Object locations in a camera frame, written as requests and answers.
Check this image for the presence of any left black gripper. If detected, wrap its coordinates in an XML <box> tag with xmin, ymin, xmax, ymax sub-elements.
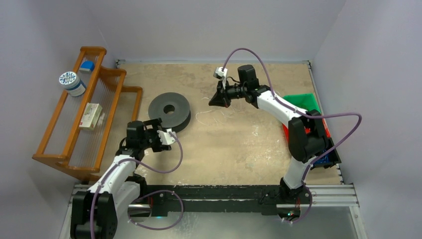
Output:
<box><xmin>139</xmin><ymin>119</ymin><xmax>171</xmax><ymax>151</ymax></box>

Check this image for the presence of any black cable spool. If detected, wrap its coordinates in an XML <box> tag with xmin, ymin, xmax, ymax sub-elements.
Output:
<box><xmin>148</xmin><ymin>92</ymin><xmax>191</xmax><ymax>132</ymax></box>

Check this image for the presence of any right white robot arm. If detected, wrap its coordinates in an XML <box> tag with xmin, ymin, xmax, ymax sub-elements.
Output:
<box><xmin>209</xmin><ymin>65</ymin><xmax>329</xmax><ymax>203</ymax></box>

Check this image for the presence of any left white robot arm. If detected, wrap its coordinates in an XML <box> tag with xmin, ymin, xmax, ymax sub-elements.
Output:
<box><xmin>70</xmin><ymin>118</ymin><xmax>177</xmax><ymax>239</ymax></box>

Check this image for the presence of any white red carton box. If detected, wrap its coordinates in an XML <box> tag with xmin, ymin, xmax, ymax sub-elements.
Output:
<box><xmin>79</xmin><ymin>103</ymin><xmax>102</xmax><ymax>130</ymax></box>

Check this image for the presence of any wooden rack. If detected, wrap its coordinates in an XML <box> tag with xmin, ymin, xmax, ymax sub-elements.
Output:
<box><xmin>32</xmin><ymin>46</ymin><xmax>143</xmax><ymax>181</ymax></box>

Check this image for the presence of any green plastic bin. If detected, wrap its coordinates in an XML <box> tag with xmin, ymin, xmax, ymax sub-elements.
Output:
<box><xmin>283</xmin><ymin>93</ymin><xmax>321</xmax><ymax>113</ymax></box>

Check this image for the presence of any red plastic bin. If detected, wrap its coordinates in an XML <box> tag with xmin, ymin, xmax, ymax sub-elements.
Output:
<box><xmin>282</xmin><ymin>112</ymin><xmax>331</xmax><ymax>142</ymax></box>

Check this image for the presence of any blue white small box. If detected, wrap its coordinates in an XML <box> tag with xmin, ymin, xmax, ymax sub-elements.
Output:
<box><xmin>79</xmin><ymin>61</ymin><xmax>95</xmax><ymax>74</ymax></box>

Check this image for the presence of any blue white round tin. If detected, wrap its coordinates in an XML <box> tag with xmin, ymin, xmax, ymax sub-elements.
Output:
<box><xmin>58</xmin><ymin>71</ymin><xmax>86</xmax><ymax>97</ymax></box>

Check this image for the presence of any black plastic bin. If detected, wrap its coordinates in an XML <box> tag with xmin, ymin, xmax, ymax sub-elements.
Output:
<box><xmin>311</xmin><ymin>138</ymin><xmax>341</xmax><ymax>170</ymax></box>

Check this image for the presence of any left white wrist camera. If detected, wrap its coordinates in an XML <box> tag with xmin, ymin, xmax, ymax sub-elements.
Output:
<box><xmin>157</xmin><ymin>128</ymin><xmax>176</xmax><ymax>145</ymax></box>

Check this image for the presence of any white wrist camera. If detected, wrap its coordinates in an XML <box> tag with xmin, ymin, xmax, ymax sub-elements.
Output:
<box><xmin>213</xmin><ymin>67</ymin><xmax>228</xmax><ymax>90</ymax></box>
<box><xmin>157</xmin><ymin>128</ymin><xmax>176</xmax><ymax>145</ymax></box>

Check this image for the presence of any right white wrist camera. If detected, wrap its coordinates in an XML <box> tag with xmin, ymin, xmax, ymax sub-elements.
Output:
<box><xmin>213</xmin><ymin>67</ymin><xmax>228</xmax><ymax>90</ymax></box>

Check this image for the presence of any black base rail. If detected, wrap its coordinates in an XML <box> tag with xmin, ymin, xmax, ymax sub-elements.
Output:
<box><xmin>126</xmin><ymin>185</ymin><xmax>311</xmax><ymax>219</ymax></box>

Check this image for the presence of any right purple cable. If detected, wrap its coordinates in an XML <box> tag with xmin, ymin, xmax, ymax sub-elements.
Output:
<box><xmin>222</xmin><ymin>48</ymin><xmax>363</xmax><ymax>225</ymax></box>

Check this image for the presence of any aluminium frame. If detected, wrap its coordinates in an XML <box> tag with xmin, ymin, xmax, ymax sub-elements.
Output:
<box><xmin>60</xmin><ymin>182</ymin><xmax>367</xmax><ymax>239</ymax></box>

